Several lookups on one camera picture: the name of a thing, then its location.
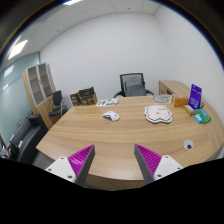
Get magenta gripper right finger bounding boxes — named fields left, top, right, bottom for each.
left=134, top=144, right=182, bottom=184

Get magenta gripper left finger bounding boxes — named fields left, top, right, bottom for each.
left=46, top=145, right=95, bottom=186

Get white and blue computer mouse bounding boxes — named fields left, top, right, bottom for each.
left=103, top=111, right=120, bottom=121

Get black leather sofa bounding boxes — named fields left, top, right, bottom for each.
left=9, top=114, right=48, bottom=164

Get black small office chair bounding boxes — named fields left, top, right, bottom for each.
left=49, top=90, right=68, bottom=118

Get blue small box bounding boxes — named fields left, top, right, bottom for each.
left=194, top=114, right=203, bottom=124

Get beige small box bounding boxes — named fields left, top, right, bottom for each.
left=183, top=105, right=196, bottom=115

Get round grey coaster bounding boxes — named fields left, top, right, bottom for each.
left=152, top=94, right=172, bottom=103

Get wooden tissue box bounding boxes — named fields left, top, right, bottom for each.
left=172, top=95, right=189, bottom=107

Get green packet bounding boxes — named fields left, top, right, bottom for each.
left=196, top=109, right=211, bottom=124

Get cardboard boxes on floor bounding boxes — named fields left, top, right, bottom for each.
left=70, top=87, right=97, bottom=106

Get green and white booklet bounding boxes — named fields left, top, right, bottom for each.
left=96, top=98, right=119, bottom=107

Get wooden side cabinet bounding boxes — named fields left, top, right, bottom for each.
left=159, top=80, right=190, bottom=97

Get grey mesh office chair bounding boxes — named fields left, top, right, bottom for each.
left=114, top=73, right=153, bottom=98

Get wooden bookcase cabinet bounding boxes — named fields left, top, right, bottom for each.
left=23, top=63, right=55, bottom=129

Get table cable grommet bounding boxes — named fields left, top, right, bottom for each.
left=184, top=139, right=194, bottom=150

